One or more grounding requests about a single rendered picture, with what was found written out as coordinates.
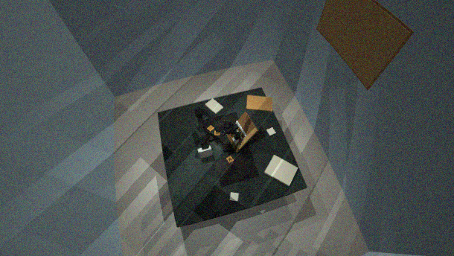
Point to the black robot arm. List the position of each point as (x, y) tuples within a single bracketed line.
[(204, 135)]

